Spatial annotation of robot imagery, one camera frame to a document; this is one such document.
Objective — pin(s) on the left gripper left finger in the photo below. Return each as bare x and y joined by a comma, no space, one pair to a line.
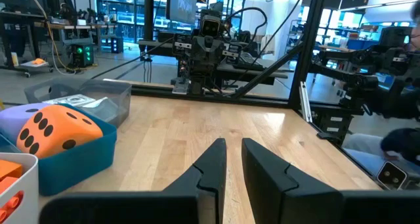
210,184

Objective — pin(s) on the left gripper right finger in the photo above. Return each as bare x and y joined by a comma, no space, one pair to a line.
265,184

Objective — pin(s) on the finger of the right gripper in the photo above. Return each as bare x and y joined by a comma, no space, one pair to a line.
201,51
215,51

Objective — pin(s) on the black-and-white card box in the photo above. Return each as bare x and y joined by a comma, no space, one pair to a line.
70,100

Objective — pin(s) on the orange foam die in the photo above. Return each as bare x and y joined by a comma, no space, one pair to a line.
59,132

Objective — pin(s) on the purple foam die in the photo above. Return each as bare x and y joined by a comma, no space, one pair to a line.
13,119

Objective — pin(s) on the long orange toy brick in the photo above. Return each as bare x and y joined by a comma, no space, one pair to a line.
10,204

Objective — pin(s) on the orange plastic bin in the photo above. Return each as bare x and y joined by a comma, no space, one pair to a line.
8,169

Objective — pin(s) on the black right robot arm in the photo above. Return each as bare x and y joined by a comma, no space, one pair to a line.
200,79

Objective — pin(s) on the dark display screen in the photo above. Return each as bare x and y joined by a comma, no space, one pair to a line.
183,4

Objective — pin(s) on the grey desk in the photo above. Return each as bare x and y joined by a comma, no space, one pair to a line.
259,73

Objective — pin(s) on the clear grey plastic bin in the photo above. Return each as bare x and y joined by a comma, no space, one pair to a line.
121,92

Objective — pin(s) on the computer tower green lights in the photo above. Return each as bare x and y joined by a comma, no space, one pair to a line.
82,54

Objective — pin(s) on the teal plastic bin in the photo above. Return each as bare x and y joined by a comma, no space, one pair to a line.
82,165

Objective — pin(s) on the person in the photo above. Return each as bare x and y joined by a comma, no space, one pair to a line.
403,145

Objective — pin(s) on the dark cluttered workbench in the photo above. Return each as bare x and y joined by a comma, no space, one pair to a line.
19,20

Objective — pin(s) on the white plastic bin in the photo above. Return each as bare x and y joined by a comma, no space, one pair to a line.
29,184

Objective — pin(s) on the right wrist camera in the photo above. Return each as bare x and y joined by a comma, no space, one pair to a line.
210,26

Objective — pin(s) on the white-faced table camera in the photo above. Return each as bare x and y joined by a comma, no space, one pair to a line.
392,175

